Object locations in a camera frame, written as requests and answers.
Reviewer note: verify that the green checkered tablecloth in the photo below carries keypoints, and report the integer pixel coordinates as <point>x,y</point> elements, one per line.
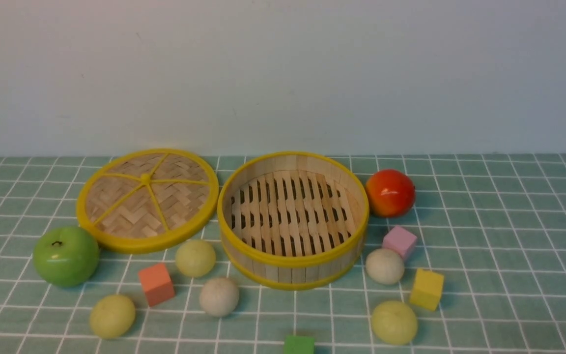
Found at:
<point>494,225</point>

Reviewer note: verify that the bamboo steamer tray yellow rim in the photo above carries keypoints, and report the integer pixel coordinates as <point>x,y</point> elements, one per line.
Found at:
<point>293,220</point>

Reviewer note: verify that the pink cube block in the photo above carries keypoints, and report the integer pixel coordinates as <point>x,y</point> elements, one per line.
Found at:
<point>401,241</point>

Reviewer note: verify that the woven bamboo steamer lid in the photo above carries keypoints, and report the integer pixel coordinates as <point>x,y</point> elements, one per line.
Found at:
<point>148,201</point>

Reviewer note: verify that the red orange tomato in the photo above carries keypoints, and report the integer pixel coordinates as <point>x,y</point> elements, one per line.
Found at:
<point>391,193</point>

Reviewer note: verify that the orange cube block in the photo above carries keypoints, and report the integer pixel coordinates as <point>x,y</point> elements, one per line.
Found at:
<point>156,284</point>

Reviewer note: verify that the green cube block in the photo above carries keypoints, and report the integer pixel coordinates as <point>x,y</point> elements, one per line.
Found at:
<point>297,344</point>

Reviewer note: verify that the yellow-green bun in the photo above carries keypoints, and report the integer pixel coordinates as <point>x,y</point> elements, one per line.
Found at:
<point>112,316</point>
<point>394,322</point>
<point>195,258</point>

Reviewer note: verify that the white bun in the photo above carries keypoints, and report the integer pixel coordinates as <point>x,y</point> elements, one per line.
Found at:
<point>219,297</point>
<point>384,266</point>

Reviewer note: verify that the yellow cube block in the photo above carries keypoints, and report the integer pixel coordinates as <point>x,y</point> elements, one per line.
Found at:
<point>427,289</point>

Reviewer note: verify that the green apple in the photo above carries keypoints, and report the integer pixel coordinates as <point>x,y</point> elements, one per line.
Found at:
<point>66,256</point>

